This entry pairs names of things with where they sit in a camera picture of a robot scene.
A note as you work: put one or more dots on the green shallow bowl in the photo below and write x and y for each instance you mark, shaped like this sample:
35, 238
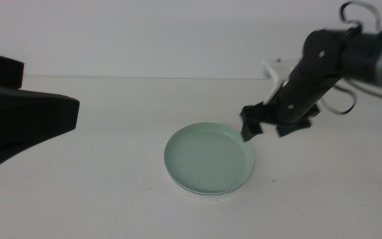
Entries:
209, 157

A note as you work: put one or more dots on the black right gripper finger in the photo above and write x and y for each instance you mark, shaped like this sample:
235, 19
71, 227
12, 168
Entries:
251, 131
293, 128

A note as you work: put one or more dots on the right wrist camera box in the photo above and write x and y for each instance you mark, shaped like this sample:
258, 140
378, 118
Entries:
272, 71

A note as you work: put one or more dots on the grey shallow bowl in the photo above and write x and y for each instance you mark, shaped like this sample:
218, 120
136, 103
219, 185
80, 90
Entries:
211, 194

